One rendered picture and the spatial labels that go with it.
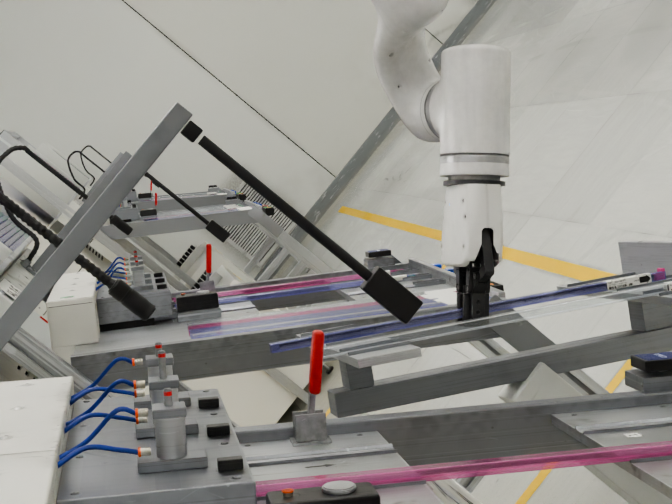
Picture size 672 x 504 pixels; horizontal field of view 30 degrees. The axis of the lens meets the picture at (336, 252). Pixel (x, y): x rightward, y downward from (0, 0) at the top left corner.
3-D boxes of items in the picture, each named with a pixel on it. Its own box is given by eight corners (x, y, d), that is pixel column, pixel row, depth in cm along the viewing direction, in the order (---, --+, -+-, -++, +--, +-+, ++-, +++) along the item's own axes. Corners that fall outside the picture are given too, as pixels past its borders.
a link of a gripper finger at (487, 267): (475, 210, 149) (464, 245, 153) (490, 254, 144) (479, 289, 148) (484, 210, 150) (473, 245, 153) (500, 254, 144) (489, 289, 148)
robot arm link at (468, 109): (421, 156, 154) (469, 152, 146) (423, 48, 153) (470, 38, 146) (475, 159, 158) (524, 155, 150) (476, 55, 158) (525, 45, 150)
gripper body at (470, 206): (432, 175, 156) (430, 265, 156) (458, 170, 146) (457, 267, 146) (489, 176, 157) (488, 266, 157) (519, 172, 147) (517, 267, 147)
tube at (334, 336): (661, 279, 158) (659, 270, 158) (666, 279, 157) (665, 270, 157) (270, 352, 147) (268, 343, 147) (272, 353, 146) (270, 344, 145)
